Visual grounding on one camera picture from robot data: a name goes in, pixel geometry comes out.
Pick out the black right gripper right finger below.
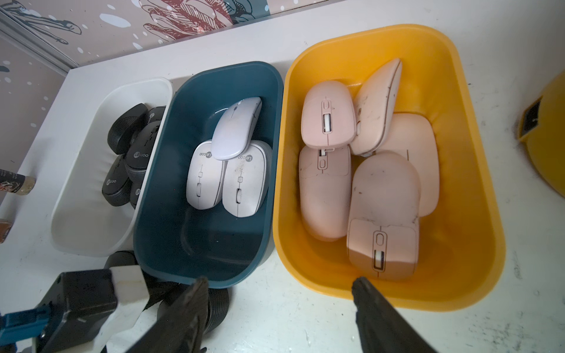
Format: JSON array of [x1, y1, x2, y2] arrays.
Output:
[[352, 277, 435, 352]]

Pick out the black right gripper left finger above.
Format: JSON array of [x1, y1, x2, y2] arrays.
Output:
[[128, 277, 208, 352]]

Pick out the white mouse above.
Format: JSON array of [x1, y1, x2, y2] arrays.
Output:
[[186, 140, 227, 210], [211, 96, 262, 160], [222, 140, 272, 218]]

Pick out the black mouse small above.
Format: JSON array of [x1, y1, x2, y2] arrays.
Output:
[[102, 154, 132, 207]]

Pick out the pink mouse top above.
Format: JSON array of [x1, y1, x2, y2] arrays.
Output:
[[350, 58, 403, 157]]

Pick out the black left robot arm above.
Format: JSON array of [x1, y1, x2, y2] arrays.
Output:
[[142, 272, 180, 310]]

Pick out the yellow storage box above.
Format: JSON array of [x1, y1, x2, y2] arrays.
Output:
[[273, 24, 506, 312]]

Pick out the teal storage box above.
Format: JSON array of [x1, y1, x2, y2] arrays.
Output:
[[133, 61, 284, 289]]

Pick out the white storage box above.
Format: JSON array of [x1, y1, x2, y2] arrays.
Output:
[[51, 77, 174, 257]]

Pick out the spice jar brown contents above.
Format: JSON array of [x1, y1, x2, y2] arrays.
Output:
[[0, 219, 13, 244]]

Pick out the spice jar dark lid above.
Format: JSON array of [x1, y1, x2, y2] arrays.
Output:
[[0, 169, 36, 196]]

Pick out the yellow pot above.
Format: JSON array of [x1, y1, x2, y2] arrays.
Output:
[[516, 72, 564, 196]]

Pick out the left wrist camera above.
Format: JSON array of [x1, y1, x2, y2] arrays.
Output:
[[0, 264, 151, 353]]

